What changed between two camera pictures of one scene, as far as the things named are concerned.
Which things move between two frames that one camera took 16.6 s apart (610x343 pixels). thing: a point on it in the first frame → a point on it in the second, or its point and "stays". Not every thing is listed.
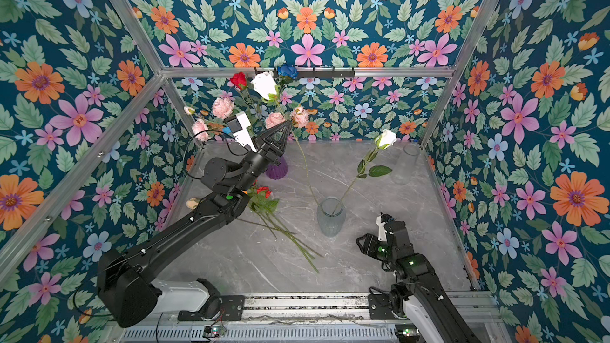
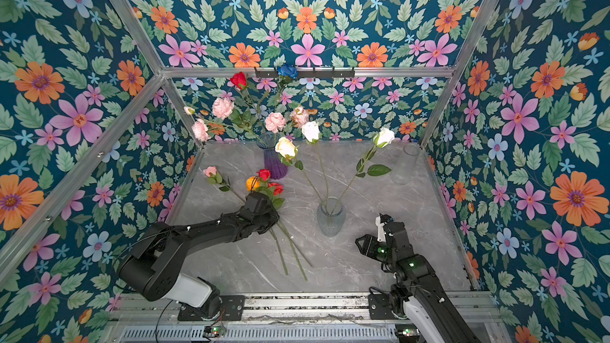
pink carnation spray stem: (202, 129) stays
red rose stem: (240, 80) stays
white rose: (384, 140) stays
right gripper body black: (380, 251) stays
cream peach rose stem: (192, 203) → (287, 151)
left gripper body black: (262, 156) → (268, 218)
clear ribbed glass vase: (331, 214) stays
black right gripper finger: (369, 239) stays
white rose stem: (265, 85) → (311, 132)
